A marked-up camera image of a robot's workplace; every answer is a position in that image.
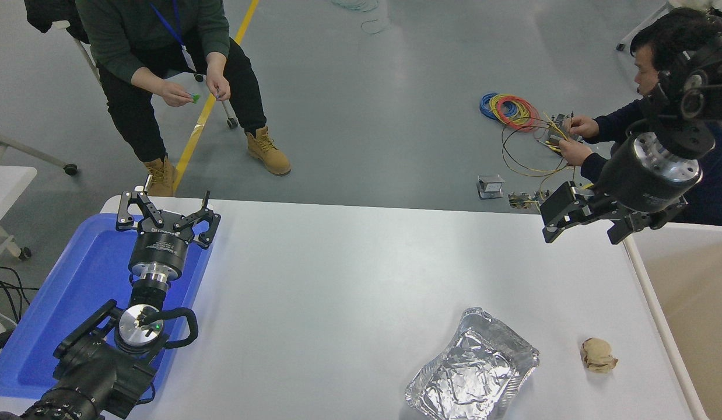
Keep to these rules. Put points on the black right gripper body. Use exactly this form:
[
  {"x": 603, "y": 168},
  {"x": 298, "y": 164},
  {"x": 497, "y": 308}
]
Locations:
[{"x": 635, "y": 184}]

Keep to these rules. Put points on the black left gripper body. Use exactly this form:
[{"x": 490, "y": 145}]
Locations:
[{"x": 160, "y": 248}]

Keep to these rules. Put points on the crinkled foil plate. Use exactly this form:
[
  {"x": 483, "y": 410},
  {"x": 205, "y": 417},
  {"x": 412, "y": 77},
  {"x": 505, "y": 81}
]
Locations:
[{"x": 472, "y": 373}]

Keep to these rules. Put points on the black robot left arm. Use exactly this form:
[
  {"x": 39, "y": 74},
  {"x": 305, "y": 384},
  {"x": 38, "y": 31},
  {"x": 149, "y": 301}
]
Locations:
[{"x": 93, "y": 373}]

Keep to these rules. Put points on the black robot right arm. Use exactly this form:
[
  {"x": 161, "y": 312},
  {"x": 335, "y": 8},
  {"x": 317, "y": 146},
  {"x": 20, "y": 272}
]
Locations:
[{"x": 702, "y": 87}]

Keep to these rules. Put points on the person's right forearm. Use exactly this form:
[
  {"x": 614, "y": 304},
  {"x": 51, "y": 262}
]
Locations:
[
  {"x": 614, "y": 125},
  {"x": 139, "y": 79}
]

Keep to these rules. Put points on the person's left forearm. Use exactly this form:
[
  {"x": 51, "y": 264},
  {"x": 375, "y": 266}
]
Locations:
[
  {"x": 216, "y": 58},
  {"x": 597, "y": 166}
]

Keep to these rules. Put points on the person's left hand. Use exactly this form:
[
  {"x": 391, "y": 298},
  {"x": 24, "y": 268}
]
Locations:
[
  {"x": 218, "y": 84},
  {"x": 575, "y": 153}
]

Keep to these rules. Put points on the person's right hand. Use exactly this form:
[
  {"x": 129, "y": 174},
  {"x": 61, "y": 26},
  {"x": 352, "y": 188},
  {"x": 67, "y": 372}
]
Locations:
[
  {"x": 584, "y": 126},
  {"x": 175, "y": 94}
]

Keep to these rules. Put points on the small open metal box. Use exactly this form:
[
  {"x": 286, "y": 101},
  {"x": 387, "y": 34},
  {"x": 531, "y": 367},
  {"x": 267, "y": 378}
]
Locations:
[{"x": 490, "y": 186}]

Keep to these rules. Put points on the person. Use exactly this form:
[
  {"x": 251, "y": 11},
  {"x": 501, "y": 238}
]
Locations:
[
  {"x": 717, "y": 181},
  {"x": 133, "y": 35}
]

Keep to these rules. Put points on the large pale bin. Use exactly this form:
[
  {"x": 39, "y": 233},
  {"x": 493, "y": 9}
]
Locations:
[{"x": 693, "y": 291}]

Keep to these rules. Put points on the blue plastic tray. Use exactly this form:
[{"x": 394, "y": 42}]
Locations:
[{"x": 75, "y": 280}]

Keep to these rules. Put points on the grey wheeled base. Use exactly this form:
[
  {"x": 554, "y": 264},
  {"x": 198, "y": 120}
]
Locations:
[{"x": 28, "y": 151}]

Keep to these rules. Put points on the small white table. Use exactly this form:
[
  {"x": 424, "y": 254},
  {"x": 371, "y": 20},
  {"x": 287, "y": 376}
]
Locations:
[{"x": 5, "y": 186}]

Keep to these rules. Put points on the crumpled tan paper ball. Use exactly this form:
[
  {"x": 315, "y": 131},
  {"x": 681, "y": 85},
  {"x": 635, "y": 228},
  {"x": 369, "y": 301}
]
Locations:
[{"x": 598, "y": 354}]

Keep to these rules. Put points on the black plug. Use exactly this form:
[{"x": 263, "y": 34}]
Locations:
[{"x": 5, "y": 338}]

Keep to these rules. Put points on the black jacket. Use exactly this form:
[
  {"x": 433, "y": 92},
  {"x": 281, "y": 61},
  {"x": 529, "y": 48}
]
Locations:
[{"x": 49, "y": 14}]

